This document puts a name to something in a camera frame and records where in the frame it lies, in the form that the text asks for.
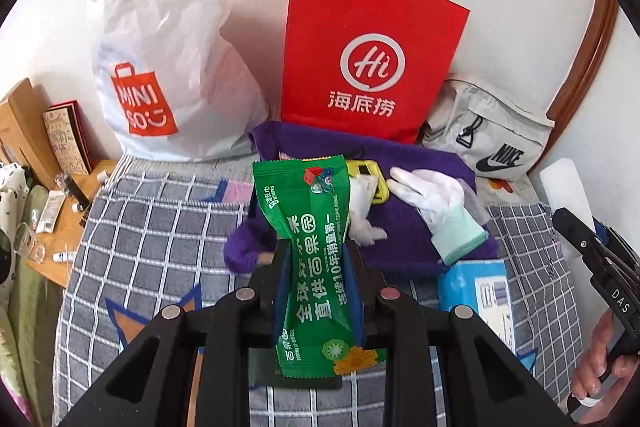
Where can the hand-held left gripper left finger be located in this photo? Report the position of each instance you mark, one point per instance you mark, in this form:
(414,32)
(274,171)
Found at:
(265,277)

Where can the purple cloth pouch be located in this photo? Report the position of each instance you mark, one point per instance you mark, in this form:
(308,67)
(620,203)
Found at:
(400,227)

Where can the white glove mint cuff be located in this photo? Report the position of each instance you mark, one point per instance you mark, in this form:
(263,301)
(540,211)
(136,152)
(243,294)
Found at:
(430,197)

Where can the white tube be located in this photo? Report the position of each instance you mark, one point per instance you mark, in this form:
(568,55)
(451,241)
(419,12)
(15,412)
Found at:
(51,212)

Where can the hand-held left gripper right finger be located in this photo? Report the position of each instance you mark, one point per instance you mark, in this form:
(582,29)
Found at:
(357,277)

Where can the green wet wipe packet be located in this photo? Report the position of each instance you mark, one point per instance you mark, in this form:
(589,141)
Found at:
(310,257)

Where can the wooden headboard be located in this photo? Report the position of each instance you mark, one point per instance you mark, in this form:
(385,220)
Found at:
(25,122)

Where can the wooden bedside table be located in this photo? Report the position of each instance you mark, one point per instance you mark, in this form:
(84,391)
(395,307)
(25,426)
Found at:
(65,242)

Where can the small black object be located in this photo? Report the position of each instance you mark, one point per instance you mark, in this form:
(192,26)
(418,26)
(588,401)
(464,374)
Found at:
(74,189)

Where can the red paper bag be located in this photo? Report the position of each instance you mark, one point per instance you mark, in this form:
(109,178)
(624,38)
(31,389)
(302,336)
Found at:
(370,7)

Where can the plain white glove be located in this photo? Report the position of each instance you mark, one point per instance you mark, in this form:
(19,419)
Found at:
(362,217)

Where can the patterned book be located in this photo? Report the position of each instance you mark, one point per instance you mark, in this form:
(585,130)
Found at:
(65,137)

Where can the clear plastic bag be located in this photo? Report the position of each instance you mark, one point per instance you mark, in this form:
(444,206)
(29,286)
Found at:
(480,207)

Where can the light green bedding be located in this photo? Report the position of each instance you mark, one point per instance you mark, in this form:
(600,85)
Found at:
(25,307)

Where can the grey waist bag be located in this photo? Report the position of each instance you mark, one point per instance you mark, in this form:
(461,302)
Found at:
(520,127)

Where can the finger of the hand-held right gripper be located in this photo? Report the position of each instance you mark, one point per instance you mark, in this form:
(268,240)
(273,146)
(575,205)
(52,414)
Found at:
(620,247)
(580,242)

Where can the white plastic shopping bag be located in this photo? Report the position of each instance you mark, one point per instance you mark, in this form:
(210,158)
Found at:
(165,7)

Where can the clear eyeglasses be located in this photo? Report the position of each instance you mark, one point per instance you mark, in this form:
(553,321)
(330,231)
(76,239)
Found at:
(30,242)

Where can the small white bottle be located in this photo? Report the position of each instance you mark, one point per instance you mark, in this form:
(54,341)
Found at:
(64,257)

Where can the wooden door frame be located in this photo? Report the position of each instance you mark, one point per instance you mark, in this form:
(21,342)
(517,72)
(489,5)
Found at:
(595,57)

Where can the person's right hand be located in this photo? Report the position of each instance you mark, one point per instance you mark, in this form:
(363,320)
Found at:
(592,362)

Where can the grey plaid blanket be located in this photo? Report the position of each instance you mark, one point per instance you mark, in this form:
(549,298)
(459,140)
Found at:
(150,232)

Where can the spotted white cloth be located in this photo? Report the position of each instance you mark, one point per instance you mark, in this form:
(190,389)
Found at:
(12,192)

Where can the yellow plastic case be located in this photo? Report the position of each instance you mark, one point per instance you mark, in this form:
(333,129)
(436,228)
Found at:
(382,193)

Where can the blue tissue pack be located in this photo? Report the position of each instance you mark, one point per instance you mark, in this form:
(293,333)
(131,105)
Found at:
(460,282)

